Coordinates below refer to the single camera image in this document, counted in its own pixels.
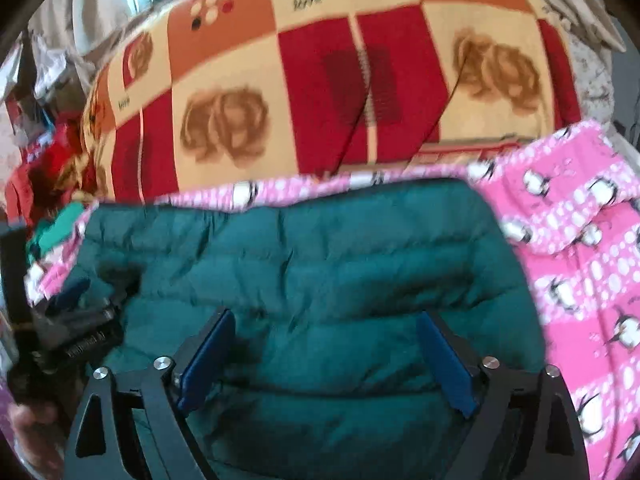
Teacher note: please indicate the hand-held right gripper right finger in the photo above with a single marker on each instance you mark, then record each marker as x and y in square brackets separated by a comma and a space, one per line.
[448, 366]

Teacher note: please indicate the red cloth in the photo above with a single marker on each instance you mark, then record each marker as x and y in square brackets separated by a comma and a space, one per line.
[35, 165]

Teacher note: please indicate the pink penguin print blanket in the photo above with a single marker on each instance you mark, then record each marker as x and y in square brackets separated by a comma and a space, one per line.
[575, 240]

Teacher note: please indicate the person's left hand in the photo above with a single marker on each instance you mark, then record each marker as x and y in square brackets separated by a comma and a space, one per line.
[31, 422]

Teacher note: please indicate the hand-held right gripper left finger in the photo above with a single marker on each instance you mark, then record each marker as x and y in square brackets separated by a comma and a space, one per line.
[206, 360]

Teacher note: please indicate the dark green puffer jacket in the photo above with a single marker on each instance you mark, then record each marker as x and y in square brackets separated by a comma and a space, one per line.
[325, 270]

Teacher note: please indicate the white curtain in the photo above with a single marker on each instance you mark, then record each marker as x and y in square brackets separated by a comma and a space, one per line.
[75, 10]

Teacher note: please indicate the grey white bedding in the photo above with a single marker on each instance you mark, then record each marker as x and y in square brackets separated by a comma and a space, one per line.
[585, 45]

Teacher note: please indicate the green cloth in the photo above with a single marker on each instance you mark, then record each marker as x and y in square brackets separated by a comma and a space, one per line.
[55, 230]

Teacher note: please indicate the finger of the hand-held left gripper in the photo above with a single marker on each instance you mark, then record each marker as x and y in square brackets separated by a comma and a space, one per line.
[70, 294]

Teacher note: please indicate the rose print checkered blanket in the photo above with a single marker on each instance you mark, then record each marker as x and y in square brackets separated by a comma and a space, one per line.
[310, 95]

